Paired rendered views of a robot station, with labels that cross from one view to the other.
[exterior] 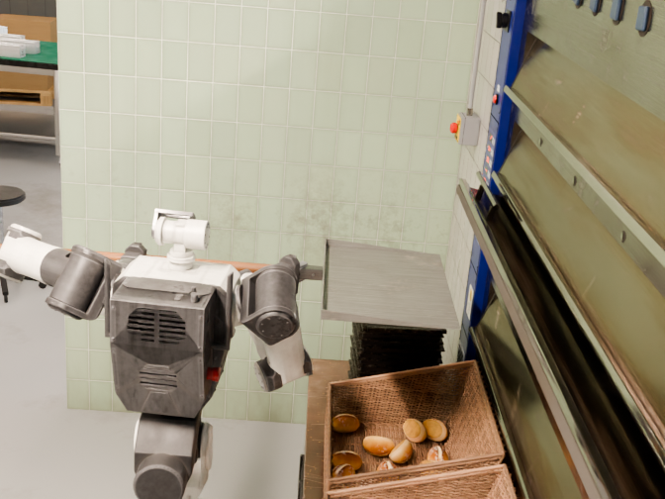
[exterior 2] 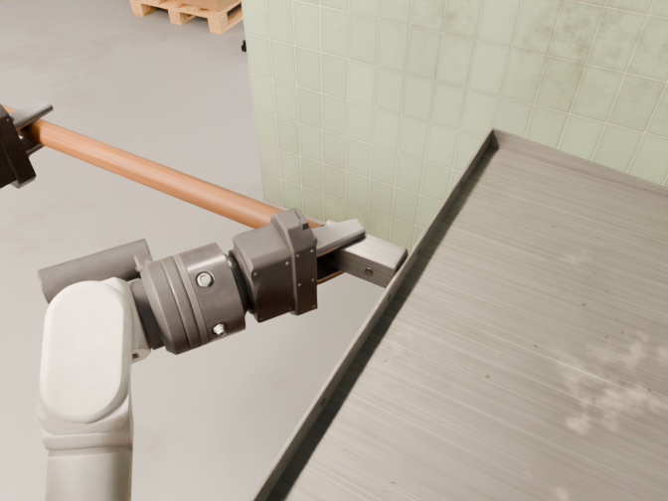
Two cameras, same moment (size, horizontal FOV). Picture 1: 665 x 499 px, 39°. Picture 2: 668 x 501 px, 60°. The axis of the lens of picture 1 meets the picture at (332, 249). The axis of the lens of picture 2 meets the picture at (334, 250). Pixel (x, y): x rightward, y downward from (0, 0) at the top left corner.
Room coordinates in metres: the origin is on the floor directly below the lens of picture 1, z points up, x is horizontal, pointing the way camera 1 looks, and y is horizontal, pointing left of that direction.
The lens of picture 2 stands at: (2.08, -0.11, 1.62)
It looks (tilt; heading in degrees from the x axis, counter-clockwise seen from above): 45 degrees down; 30
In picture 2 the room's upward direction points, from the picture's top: straight up
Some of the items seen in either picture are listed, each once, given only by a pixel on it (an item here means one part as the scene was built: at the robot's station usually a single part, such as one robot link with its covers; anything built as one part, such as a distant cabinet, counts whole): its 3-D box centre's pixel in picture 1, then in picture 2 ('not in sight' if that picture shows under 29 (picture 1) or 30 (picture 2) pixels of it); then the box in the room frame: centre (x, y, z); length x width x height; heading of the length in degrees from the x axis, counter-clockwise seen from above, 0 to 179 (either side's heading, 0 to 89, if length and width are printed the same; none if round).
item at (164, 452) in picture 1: (169, 442); not in sight; (1.84, 0.34, 1.01); 0.28 x 0.13 x 0.18; 1
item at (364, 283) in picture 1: (386, 279); (589, 346); (2.44, -0.16, 1.21); 0.55 x 0.36 x 0.03; 1
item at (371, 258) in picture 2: (307, 272); (359, 253); (2.44, 0.07, 1.21); 0.09 x 0.04 x 0.03; 91
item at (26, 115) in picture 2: not in sight; (26, 111); (2.43, 0.54, 1.24); 0.06 x 0.03 x 0.02; 174
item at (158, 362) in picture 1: (173, 332); not in sight; (1.88, 0.34, 1.27); 0.34 x 0.30 x 0.36; 87
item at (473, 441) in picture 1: (406, 436); not in sight; (2.43, -0.27, 0.72); 0.56 x 0.49 x 0.28; 2
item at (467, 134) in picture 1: (467, 129); not in sight; (3.35, -0.45, 1.46); 0.10 x 0.07 x 0.10; 2
